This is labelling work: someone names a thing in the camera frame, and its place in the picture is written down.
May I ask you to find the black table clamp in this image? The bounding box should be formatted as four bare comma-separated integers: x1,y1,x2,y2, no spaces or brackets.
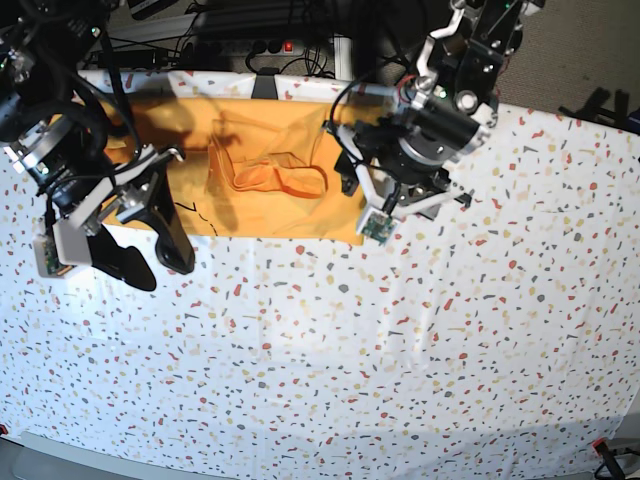
251,67,279,100

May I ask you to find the black power strip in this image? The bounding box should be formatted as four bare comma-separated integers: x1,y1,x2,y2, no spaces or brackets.
187,39,306,57

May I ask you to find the terrazzo pattern tablecloth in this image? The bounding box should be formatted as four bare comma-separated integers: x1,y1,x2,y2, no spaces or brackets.
0,68,640,480

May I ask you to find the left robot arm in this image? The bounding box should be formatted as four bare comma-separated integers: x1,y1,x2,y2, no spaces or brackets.
326,1,545,244

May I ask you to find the yellow T-shirt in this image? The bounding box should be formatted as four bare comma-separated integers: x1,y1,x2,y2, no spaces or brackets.
131,95,381,245

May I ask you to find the red-handled clamp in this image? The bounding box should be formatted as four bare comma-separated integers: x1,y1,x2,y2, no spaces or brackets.
592,438,634,480

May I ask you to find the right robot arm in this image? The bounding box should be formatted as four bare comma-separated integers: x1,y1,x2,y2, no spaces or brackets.
1,1,195,292

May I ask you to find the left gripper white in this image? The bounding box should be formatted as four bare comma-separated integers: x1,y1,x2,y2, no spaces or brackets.
324,117,474,245

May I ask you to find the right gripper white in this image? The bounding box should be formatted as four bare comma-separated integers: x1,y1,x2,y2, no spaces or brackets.
33,145,195,292

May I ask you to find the aluminium frame post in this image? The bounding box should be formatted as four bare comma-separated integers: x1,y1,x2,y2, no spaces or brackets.
333,35,354,82

